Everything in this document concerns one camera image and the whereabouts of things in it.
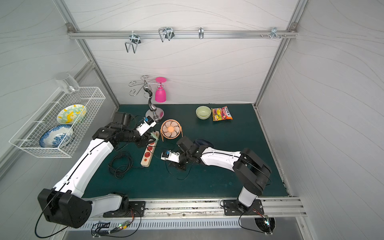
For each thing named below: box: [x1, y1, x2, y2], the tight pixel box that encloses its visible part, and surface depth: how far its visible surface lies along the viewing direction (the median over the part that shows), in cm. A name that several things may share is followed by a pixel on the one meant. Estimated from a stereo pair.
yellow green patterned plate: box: [56, 104, 87, 124], surface depth 71 cm
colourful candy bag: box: [211, 105, 233, 122], surface depth 113 cm
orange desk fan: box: [159, 119, 183, 142], surface depth 98 cm
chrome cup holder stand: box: [129, 75, 165, 122], surface depth 98 cm
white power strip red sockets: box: [140, 130, 160, 168], surface depth 92 cm
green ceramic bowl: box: [195, 105, 212, 120], surface depth 113 cm
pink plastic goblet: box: [154, 77, 167, 103], surface depth 107 cm
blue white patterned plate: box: [39, 124, 74, 148], surface depth 63 cm
